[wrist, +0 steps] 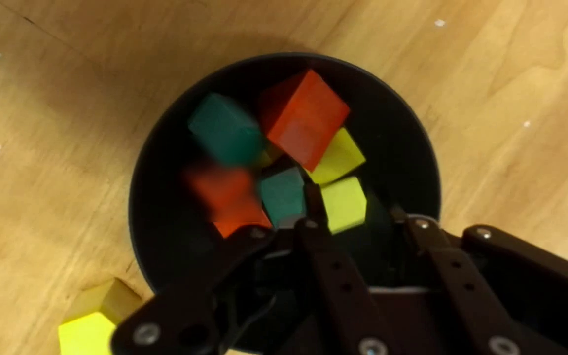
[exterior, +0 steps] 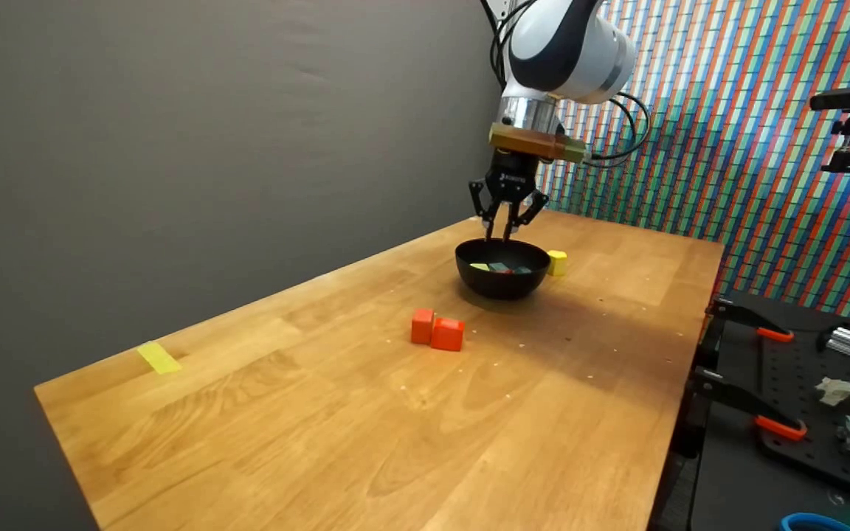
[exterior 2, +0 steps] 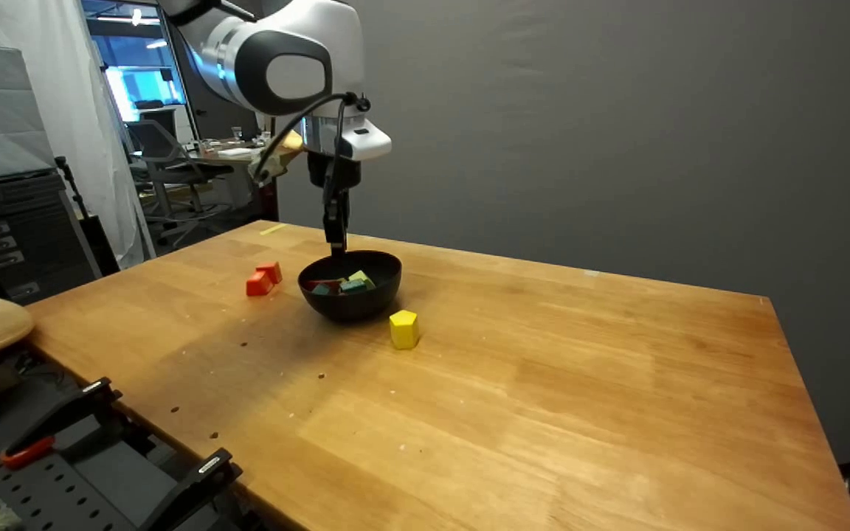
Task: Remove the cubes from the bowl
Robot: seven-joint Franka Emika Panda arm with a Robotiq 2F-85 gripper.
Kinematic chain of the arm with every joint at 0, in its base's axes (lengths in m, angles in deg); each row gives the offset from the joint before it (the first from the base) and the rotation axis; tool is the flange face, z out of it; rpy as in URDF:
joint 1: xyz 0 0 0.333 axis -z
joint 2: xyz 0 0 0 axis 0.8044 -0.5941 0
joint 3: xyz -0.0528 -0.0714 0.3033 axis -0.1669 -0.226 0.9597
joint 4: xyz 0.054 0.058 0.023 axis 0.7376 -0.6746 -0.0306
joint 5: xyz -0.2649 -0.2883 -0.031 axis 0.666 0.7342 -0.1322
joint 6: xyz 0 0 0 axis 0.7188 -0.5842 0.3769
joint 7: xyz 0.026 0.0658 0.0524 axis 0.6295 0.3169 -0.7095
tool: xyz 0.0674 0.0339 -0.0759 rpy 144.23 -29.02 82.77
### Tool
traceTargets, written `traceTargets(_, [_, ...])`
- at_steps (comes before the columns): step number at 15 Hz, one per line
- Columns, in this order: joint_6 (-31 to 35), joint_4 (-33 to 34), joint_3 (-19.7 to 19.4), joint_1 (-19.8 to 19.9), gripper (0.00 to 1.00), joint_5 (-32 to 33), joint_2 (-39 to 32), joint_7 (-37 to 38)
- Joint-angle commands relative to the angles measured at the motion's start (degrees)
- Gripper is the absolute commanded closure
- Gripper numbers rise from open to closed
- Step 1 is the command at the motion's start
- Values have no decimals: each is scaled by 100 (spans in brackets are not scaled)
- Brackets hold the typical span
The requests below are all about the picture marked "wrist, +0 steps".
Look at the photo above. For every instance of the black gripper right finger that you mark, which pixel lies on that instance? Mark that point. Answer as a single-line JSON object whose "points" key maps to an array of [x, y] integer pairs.
{"points": [[493, 288]]}

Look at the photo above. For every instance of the teal wooden cube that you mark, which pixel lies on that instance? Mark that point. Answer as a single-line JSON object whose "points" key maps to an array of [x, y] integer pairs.
{"points": [[225, 130], [282, 195]]}

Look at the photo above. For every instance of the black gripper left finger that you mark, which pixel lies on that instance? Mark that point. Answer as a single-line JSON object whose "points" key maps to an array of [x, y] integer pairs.
{"points": [[343, 282]]}

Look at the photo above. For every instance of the red wooden cube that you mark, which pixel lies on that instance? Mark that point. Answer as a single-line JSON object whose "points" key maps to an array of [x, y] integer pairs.
{"points": [[237, 217], [306, 118], [221, 183]]}

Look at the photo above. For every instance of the black round bowl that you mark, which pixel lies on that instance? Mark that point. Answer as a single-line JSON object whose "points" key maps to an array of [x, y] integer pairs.
{"points": [[166, 217]]}

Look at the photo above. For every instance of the lime yellow wooden cube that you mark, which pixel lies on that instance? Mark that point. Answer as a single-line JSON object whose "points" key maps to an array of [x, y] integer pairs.
{"points": [[345, 205]]}

